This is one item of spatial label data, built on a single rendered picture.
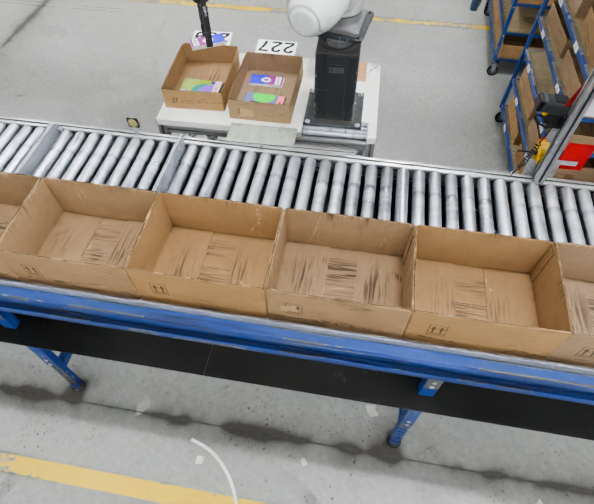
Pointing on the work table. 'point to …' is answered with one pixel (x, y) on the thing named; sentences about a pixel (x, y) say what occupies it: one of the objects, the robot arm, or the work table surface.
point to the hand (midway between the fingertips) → (207, 36)
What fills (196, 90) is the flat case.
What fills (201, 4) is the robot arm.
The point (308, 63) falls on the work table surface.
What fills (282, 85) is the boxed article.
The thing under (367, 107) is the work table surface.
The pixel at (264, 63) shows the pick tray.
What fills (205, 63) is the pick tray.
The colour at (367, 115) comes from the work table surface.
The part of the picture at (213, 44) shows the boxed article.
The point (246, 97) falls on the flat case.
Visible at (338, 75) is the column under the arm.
